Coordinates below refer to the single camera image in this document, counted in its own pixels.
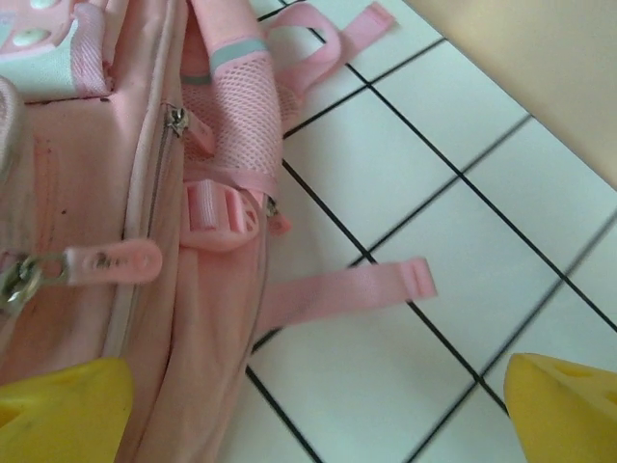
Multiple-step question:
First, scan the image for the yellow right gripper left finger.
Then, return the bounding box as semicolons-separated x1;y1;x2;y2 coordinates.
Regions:
0;356;135;463

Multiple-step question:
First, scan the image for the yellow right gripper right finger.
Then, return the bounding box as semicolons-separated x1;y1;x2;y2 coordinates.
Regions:
503;352;617;463

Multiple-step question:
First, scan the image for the pink school backpack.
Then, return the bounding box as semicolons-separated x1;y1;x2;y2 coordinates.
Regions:
0;0;439;463

